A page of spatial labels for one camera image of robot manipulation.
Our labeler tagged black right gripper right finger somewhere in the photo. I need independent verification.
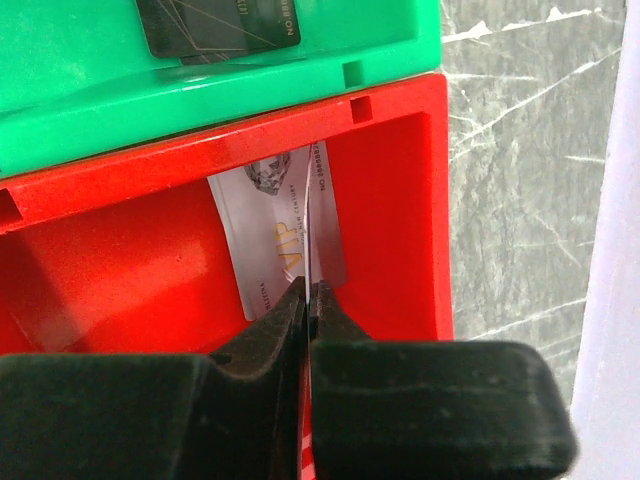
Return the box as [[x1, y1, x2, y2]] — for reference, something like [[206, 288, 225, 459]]
[[309, 282, 579, 479]]

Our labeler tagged white VIP card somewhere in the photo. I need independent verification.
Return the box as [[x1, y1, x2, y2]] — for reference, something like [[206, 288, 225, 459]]
[[303, 141, 347, 302]]

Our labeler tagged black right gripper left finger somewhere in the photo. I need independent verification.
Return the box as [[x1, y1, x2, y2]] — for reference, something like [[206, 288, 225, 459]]
[[1, 278, 306, 479]]

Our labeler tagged red plastic bin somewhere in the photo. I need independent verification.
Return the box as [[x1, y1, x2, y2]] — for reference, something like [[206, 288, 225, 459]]
[[1, 74, 452, 479]]

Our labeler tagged white credit card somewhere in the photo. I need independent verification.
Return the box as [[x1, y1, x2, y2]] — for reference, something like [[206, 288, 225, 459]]
[[208, 147, 310, 321]]

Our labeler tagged green plastic bin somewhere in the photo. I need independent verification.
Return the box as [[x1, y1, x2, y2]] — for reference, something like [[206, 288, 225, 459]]
[[1, 1, 441, 177]]

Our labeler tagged black credit card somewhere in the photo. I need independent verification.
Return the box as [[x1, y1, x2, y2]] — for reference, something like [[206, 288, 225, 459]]
[[136, 1, 301, 65]]

